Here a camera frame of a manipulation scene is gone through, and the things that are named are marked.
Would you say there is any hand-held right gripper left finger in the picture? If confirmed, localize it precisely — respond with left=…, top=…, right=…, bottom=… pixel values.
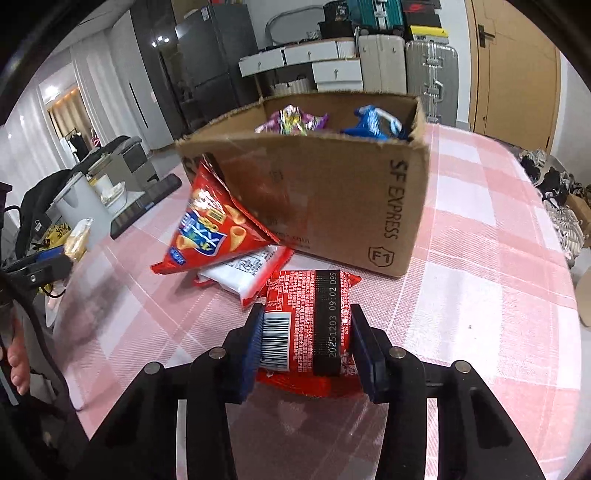
left=78, top=305, right=266, bottom=480

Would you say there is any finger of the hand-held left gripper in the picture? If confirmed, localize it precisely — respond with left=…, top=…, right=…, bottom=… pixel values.
left=4, top=247, right=75, bottom=290

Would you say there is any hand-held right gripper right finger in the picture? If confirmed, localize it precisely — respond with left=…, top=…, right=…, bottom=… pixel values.
left=349, top=303, right=548, bottom=480

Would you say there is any red black snack packet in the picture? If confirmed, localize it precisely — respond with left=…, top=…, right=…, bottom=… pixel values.
left=254, top=268, right=365, bottom=398

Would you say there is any brown cardboard box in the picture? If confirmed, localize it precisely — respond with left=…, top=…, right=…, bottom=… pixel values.
left=174, top=92, right=431, bottom=278

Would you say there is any purple snack packet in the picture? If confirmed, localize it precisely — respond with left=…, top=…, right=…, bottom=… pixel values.
left=255, top=105, right=329, bottom=136

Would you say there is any blue snack packet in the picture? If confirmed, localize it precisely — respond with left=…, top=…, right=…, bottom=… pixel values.
left=341, top=105, right=409, bottom=140

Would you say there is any person's left hand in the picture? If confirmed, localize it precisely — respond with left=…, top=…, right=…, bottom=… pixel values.
left=7, top=318, right=33, bottom=396

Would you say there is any yellow bag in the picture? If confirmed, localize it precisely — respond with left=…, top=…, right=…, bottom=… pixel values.
left=39, top=224, right=72, bottom=252

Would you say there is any clear snack bag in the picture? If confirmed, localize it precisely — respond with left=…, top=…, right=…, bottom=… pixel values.
left=62, top=218, right=94, bottom=264

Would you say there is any black backpack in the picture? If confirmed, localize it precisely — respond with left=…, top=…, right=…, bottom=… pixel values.
left=16, top=168, right=88, bottom=259

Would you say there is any white grey bin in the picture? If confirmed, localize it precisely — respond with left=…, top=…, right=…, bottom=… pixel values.
left=53, top=178, right=100, bottom=232

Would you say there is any white red snack packet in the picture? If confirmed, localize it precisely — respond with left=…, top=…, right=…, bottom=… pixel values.
left=194, top=244, right=295, bottom=308

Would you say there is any cream plastic tub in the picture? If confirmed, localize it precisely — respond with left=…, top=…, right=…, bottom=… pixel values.
left=88, top=173, right=127, bottom=215

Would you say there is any black phone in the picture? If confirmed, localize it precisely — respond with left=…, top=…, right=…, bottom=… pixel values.
left=110, top=174, right=183, bottom=240

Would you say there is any red chip bag blue label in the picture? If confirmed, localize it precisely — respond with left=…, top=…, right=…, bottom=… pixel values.
left=151, top=154, right=280, bottom=276

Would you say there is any grey box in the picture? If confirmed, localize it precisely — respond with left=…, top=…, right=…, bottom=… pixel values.
left=74, top=135, right=160, bottom=195

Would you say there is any person's dark clothing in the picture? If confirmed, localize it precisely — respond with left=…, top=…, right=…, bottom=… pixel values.
left=0, top=355, right=88, bottom=480

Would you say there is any yellow curtain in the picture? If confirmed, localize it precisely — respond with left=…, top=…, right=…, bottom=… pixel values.
left=46, top=90, right=93, bottom=148

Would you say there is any scattered pile of shoes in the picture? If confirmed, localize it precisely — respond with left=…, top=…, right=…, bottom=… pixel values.
left=519, top=148, right=591, bottom=268

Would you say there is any small cardboard box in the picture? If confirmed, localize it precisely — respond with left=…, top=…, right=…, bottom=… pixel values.
left=566, top=193, right=591, bottom=227

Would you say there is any grey fridge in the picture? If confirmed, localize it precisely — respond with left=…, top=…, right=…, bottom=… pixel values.
left=159, top=4, right=259, bottom=121

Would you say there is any white grey laundry basket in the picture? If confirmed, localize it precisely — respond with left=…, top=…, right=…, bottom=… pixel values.
left=270, top=76, right=315, bottom=97

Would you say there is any white drawer dresser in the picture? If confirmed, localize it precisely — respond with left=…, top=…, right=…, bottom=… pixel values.
left=239, top=39, right=365, bottom=95

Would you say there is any silver suitcase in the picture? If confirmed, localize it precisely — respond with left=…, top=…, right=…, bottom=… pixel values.
left=405, top=39, right=460, bottom=124

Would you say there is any beige suitcase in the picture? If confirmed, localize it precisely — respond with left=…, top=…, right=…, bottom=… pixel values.
left=358, top=33, right=409, bottom=95

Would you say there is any wooden door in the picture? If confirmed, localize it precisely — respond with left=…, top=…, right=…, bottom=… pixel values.
left=466, top=0, right=561, bottom=151

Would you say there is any yellow black box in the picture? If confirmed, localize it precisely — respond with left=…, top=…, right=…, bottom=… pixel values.
left=409, top=25, right=450, bottom=44

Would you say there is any plain black shoe box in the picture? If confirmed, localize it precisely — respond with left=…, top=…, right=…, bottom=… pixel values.
left=405, top=11, right=441, bottom=27

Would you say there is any teal suitcase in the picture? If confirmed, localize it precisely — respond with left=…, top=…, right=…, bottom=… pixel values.
left=347, top=0, right=406, bottom=33

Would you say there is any black printed bag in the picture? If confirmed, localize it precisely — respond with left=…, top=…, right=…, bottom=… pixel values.
left=323, top=1, right=349, bottom=24

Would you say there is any metal arch frame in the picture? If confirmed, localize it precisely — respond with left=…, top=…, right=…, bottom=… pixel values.
left=267, top=8, right=326, bottom=44

